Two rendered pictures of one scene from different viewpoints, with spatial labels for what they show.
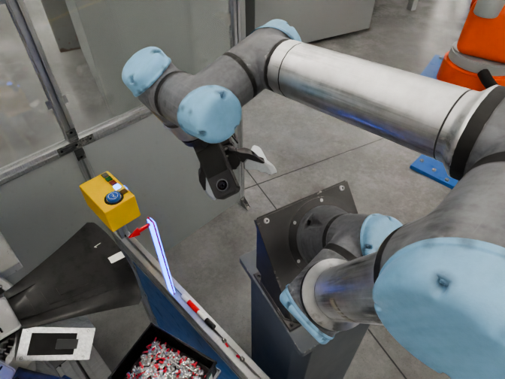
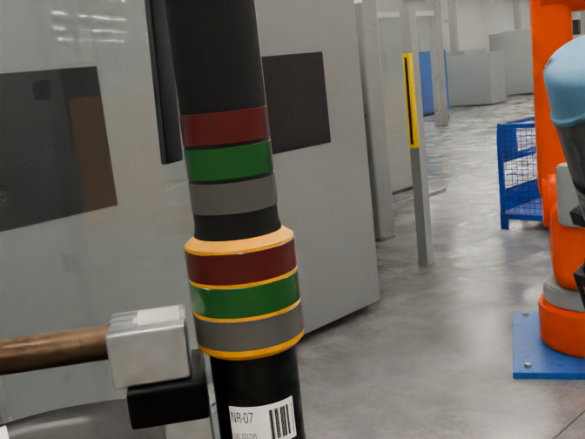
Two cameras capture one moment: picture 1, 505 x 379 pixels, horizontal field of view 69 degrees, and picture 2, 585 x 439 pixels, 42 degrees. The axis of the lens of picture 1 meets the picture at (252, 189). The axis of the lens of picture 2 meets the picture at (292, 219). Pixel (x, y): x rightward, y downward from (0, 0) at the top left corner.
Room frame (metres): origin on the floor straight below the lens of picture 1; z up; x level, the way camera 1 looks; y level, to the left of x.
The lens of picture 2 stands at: (0.03, 0.55, 1.62)
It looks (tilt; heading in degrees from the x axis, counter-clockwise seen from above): 11 degrees down; 343
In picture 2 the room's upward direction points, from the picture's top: 6 degrees counter-clockwise
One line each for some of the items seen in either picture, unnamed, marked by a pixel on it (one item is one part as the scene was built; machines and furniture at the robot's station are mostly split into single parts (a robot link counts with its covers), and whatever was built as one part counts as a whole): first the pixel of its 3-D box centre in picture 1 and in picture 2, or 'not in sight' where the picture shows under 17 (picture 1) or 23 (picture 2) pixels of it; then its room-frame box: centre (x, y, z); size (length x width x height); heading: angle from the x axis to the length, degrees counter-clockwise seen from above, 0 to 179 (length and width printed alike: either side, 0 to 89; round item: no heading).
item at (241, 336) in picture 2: not in sight; (248, 318); (0.32, 0.49, 1.52); 0.04 x 0.04 x 0.01
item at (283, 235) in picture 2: not in sight; (245, 287); (0.32, 0.49, 1.54); 0.04 x 0.04 x 0.05
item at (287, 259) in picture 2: not in sight; (240, 255); (0.32, 0.49, 1.55); 0.04 x 0.04 x 0.01
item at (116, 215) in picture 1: (110, 201); not in sight; (0.79, 0.44, 1.02); 0.16 x 0.10 x 0.11; 45
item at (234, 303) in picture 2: not in sight; (245, 287); (0.32, 0.49, 1.54); 0.04 x 0.04 x 0.01
